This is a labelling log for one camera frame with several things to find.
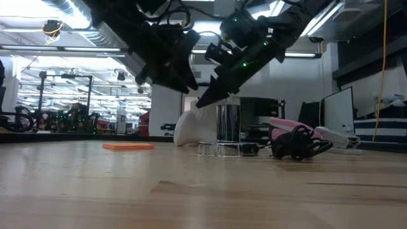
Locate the white board panel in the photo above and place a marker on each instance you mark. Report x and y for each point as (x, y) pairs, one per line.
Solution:
(338, 111)

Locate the navy white striped box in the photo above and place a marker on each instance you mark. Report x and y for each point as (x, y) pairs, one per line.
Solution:
(381, 130)

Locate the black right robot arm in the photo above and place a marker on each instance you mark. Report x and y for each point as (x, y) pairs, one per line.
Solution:
(295, 19)

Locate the red cabinet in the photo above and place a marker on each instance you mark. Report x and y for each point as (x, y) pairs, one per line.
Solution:
(144, 124)

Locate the ceiling light bar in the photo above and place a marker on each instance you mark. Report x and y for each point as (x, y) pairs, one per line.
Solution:
(302, 54)
(79, 49)

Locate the chrome lamp socket base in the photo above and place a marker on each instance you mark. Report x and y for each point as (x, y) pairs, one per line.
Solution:
(229, 127)

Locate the black cabinet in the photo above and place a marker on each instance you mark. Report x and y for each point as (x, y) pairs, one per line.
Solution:
(260, 111)

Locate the black chair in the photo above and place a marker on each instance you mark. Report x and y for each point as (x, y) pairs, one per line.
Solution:
(310, 116)

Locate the white grey stapler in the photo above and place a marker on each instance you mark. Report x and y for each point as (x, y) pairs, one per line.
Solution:
(334, 136)

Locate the black background gantry frame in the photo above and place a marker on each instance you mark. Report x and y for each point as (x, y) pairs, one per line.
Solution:
(41, 95)

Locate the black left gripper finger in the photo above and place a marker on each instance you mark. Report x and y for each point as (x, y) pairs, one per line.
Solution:
(178, 81)
(190, 78)

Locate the pink stapler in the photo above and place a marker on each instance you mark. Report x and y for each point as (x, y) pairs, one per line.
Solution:
(283, 123)

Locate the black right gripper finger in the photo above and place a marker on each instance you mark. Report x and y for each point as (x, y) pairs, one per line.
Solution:
(227, 84)
(214, 86)

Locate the white textured pen cup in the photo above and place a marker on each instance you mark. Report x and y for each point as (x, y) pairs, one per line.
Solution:
(208, 114)

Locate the orange sticky note pad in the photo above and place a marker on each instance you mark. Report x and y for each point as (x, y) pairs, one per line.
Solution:
(127, 146)

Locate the person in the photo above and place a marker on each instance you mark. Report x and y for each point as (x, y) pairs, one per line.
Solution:
(79, 109)

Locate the yellow black ceiling reel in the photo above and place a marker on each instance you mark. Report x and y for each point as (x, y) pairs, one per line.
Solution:
(52, 28)

